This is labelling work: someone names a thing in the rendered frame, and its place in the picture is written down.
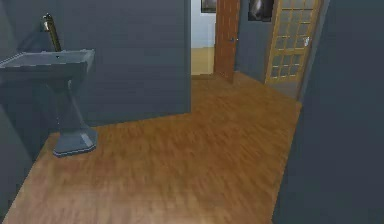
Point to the grey pedestal sink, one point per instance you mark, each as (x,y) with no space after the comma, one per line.
(50,65)

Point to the dark framed wall picture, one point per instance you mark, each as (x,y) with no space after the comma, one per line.
(261,9)
(208,5)

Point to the light wooden glazed door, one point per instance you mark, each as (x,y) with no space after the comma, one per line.
(290,40)

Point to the brass sink tap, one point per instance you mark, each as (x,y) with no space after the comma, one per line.
(52,31)

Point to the brown wooden room door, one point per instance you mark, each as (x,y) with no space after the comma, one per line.
(226,36)

